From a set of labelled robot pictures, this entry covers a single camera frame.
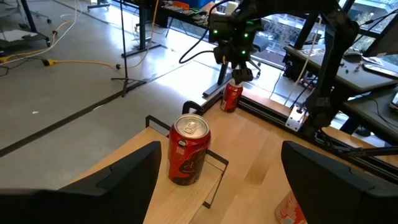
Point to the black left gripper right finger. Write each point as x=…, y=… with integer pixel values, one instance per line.
x=342, y=202

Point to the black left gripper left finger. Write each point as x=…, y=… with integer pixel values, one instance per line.
x=93, y=202

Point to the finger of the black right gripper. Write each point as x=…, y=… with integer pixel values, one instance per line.
x=237, y=76
x=247, y=75

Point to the red cola can dark print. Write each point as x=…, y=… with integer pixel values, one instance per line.
x=186, y=155
x=230, y=98

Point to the orange Fanta can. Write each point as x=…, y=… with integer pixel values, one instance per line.
x=287, y=208

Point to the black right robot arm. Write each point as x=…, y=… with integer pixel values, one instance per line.
x=335, y=31

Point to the white paper roll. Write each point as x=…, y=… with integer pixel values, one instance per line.
x=231, y=7

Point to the black clamp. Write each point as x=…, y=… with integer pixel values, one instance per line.
x=191, y=105

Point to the blue plastic bin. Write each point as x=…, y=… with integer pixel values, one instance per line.
x=196, y=3

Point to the cluttered black desk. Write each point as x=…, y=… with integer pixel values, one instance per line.
x=143, y=28

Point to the black office desk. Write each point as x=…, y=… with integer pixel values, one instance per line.
x=342, y=74

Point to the computer mouse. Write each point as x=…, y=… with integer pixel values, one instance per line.
x=353, y=56

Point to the black floor stand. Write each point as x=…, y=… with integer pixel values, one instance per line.
x=125, y=62

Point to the grey rolling cart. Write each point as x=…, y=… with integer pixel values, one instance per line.
x=25, y=35

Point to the small aluminium bracket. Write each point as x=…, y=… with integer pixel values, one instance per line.
x=297, y=118

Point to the wooden shelf black metal frame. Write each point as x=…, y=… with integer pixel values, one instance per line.
x=186, y=199

